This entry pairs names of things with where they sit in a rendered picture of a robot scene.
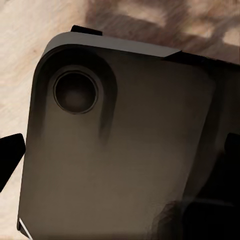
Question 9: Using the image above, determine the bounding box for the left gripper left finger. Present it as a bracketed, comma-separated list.
[0, 133, 26, 193]

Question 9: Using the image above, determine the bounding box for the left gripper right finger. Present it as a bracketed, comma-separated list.
[224, 132, 240, 173]

